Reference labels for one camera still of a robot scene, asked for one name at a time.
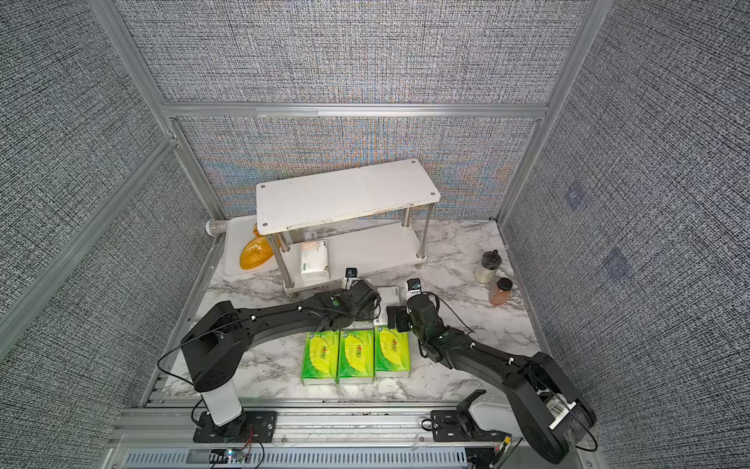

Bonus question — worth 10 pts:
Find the brown spice bottle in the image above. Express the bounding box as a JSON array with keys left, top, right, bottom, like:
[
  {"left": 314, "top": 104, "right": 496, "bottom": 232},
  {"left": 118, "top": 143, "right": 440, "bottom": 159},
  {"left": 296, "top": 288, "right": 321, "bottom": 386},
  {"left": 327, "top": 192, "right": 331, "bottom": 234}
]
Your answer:
[{"left": 489, "top": 277, "right": 514, "bottom": 306}]

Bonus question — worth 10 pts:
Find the green tissue pack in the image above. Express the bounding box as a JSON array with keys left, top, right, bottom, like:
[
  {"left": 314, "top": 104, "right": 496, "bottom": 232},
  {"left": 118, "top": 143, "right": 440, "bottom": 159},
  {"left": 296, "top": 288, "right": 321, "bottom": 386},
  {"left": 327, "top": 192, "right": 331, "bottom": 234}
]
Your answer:
[
  {"left": 337, "top": 329, "right": 375, "bottom": 384},
  {"left": 301, "top": 331, "right": 340, "bottom": 386},
  {"left": 374, "top": 326, "right": 411, "bottom": 378}
]

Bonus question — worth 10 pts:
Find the white two-tier shelf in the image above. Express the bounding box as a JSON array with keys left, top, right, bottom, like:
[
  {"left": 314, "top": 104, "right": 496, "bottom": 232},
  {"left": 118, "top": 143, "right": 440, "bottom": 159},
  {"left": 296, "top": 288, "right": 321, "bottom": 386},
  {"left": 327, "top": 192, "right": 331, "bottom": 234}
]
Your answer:
[{"left": 256, "top": 159, "right": 441, "bottom": 294}]

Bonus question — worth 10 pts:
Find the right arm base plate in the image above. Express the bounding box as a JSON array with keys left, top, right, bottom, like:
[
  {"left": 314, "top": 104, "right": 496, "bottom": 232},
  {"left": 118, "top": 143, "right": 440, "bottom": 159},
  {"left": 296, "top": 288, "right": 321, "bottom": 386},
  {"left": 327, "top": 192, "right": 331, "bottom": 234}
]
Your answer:
[{"left": 423, "top": 389, "right": 511, "bottom": 443}]

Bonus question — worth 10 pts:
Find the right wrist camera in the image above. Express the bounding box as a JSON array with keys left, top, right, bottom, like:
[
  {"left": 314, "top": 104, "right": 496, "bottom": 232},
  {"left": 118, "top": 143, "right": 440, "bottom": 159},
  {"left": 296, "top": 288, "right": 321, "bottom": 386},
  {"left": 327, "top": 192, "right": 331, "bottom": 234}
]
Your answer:
[{"left": 406, "top": 277, "right": 423, "bottom": 298}]

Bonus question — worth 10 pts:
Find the clear shaker black lid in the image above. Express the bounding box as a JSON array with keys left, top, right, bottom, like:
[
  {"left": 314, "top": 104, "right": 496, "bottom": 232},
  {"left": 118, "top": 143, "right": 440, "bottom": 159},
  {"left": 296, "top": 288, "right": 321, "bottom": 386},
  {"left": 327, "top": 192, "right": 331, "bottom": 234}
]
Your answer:
[{"left": 475, "top": 249, "right": 502, "bottom": 285}]

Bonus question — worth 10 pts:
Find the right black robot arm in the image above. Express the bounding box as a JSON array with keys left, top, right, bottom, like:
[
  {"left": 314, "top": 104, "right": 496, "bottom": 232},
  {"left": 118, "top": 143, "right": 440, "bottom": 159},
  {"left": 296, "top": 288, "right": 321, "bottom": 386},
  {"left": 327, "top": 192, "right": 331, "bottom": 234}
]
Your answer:
[{"left": 387, "top": 293, "right": 597, "bottom": 464}]

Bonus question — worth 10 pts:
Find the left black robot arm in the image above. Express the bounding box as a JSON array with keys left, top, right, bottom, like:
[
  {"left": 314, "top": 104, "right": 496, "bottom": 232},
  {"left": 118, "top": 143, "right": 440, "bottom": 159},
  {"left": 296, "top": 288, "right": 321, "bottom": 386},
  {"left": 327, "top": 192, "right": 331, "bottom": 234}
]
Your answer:
[{"left": 180, "top": 279, "right": 381, "bottom": 428}]

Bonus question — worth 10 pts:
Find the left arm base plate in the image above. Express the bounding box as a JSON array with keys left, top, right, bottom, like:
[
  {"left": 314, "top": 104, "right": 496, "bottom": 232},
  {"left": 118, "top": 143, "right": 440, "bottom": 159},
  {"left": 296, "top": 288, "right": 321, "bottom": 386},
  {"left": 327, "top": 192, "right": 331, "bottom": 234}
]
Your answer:
[{"left": 193, "top": 410, "right": 279, "bottom": 444}]

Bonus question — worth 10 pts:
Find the aluminium front rail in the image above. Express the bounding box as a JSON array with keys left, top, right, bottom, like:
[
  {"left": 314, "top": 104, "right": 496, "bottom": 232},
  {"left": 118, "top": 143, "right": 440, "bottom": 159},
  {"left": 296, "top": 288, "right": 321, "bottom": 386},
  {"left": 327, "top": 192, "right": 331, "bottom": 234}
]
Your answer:
[{"left": 98, "top": 399, "right": 549, "bottom": 468}]

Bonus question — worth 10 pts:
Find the white tissue pack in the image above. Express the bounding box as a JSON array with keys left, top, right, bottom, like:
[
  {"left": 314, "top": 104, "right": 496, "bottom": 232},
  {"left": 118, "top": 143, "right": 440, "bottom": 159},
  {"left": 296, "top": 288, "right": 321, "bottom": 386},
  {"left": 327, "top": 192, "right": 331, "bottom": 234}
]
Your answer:
[
  {"left": 300, "top": 240, "right": 330, "bottom": 283},
  {"left": 373, "top": 286, "right": 402, "bottom": 328}
]

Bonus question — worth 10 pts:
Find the orange bread loaf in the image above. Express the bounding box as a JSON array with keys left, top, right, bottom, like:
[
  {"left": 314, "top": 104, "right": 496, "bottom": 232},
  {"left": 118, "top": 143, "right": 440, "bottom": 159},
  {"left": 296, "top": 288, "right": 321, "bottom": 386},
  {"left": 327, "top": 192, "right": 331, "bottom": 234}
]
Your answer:
[{"left": 238, "top": 236, "right": 273, "bottom": 271}]

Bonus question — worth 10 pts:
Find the grey tube end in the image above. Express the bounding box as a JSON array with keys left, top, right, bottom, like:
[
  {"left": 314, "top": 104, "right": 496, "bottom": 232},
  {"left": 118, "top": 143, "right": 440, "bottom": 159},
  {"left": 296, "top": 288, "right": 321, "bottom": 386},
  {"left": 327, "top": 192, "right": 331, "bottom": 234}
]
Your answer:
[{"left": 205, "top": 219, "right": 229, "bottom": 238}]

